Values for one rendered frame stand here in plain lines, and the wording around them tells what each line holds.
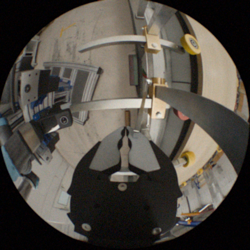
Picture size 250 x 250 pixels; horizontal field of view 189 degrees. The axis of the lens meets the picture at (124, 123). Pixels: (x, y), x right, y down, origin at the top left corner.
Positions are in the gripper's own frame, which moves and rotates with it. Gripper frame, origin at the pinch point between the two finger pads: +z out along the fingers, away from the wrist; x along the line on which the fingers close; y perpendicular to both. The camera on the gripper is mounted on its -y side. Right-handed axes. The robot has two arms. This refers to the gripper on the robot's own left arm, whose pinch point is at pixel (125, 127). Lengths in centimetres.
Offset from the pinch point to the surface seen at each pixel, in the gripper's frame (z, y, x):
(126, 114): 91, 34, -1
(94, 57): 99, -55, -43
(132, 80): 28.8, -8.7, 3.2
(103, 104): 13.0, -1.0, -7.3
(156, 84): 12.0, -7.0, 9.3
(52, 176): 6, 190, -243
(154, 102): 12.0, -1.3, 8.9
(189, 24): 9.9, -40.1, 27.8
